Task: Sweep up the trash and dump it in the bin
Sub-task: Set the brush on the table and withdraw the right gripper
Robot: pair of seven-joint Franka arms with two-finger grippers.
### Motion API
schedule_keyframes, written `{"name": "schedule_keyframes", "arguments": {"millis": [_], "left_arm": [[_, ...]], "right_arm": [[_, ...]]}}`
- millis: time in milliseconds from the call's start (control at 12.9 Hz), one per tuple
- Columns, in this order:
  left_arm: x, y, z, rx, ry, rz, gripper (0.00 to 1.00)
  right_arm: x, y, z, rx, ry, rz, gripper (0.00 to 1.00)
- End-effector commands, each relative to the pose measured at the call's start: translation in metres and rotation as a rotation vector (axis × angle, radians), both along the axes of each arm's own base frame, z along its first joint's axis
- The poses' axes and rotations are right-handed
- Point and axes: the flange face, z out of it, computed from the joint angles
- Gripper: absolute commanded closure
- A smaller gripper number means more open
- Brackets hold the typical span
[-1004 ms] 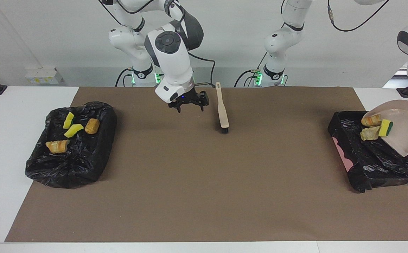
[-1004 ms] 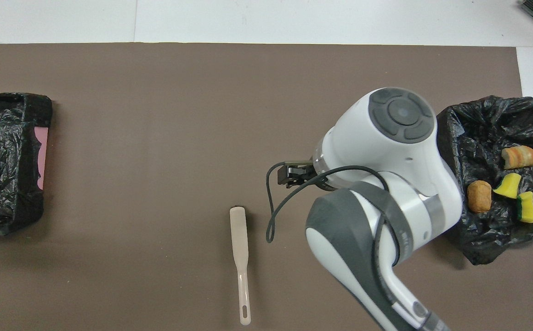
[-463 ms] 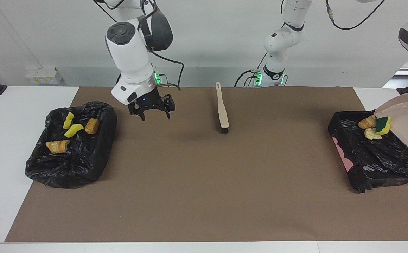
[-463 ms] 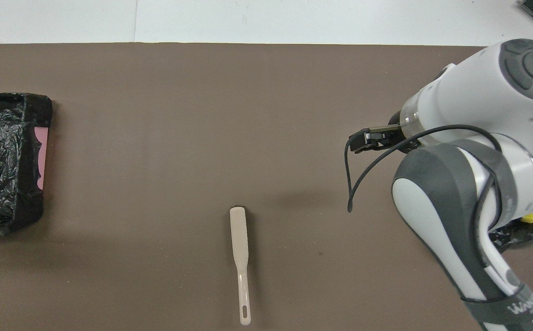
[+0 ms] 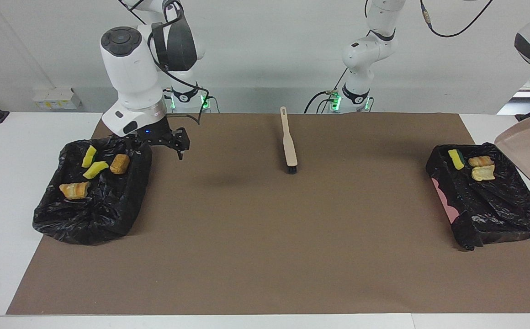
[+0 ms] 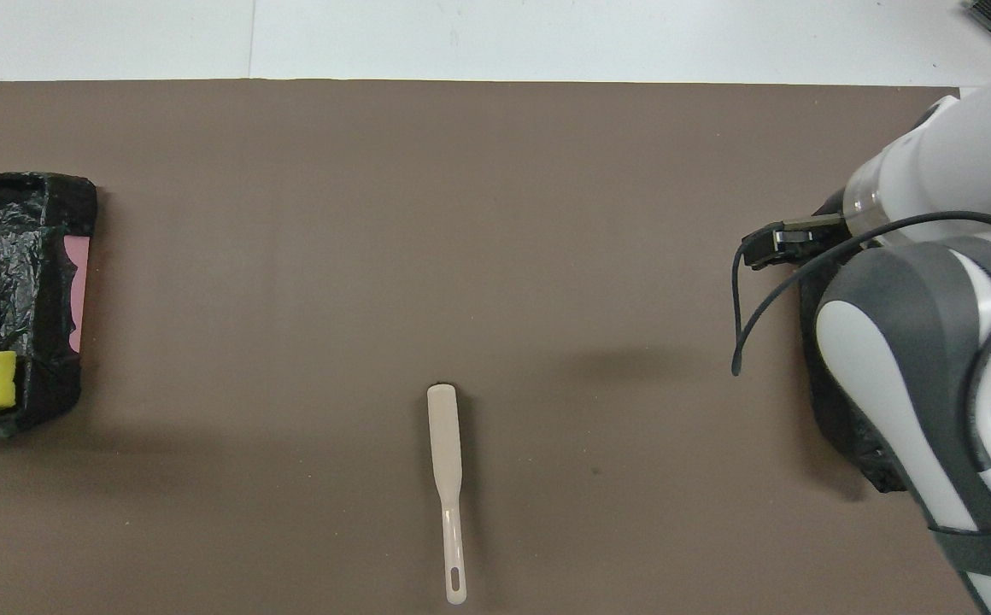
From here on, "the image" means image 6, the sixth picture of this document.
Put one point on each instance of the pink bin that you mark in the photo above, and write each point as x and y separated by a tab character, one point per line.
77	290

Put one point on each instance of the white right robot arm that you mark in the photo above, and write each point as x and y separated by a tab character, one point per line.
914	325

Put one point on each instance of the black trash bag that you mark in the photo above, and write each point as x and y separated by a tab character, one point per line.
837	410
8	256

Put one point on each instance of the beige hand brush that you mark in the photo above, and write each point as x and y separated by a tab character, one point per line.
444	436

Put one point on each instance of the brown table mat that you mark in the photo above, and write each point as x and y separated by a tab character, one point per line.
376	213

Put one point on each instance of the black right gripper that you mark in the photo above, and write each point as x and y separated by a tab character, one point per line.
829	243

